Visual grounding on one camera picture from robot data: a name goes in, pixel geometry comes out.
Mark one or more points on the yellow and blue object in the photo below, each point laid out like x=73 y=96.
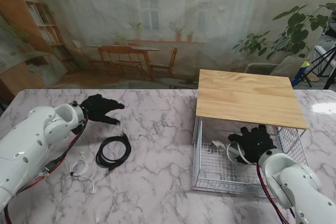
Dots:
x=304 y=64

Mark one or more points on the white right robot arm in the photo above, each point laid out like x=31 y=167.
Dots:
x=288 y=179

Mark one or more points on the black tripod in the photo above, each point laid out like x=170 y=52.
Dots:
x=329 y=78

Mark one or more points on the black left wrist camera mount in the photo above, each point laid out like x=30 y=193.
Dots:
x=77 y=130

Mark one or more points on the printed room scene backdrop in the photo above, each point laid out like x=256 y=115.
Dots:
x=78 y=11

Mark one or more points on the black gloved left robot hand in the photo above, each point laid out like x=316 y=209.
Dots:
x=97 y=108

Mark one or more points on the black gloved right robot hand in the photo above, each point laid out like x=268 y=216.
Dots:
x=254 y=142

